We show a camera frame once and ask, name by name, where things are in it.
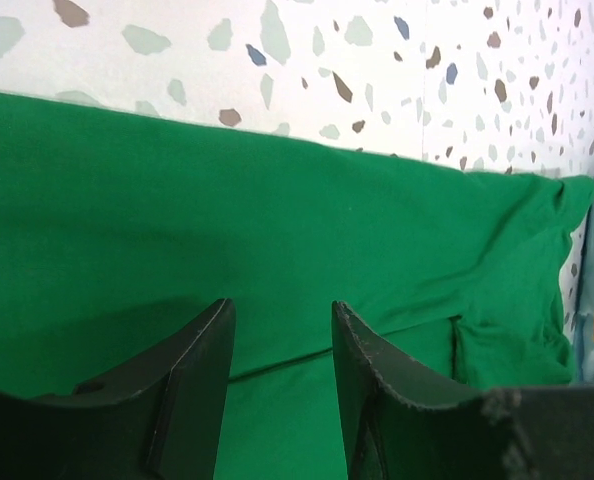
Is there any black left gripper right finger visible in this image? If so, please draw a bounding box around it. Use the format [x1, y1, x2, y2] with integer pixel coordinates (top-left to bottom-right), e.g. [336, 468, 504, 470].
[331, 302, 594, 479]

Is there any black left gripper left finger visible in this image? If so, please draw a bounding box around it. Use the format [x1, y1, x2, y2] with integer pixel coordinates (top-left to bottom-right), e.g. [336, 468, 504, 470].
[0, 298, 236, 479]

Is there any green t shirt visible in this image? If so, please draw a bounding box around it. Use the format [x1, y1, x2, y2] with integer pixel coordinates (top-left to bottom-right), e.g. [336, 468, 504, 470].
[0, 94, 594, 479]

